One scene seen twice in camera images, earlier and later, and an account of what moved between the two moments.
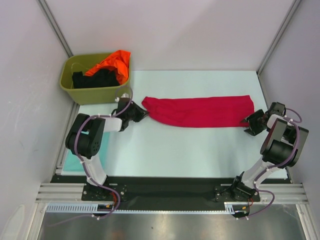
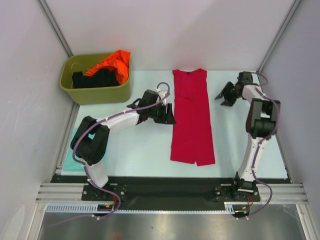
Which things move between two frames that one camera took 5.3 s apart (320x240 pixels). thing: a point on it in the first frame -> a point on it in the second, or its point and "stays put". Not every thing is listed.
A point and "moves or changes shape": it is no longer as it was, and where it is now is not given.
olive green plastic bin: (84, 63) stays put
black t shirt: (100, 78) stays put
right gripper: (255, 121) -> (231, 91)
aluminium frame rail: (62, 193) stays put
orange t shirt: (118, 62) stays put
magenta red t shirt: (225, 111) moves or changes shape
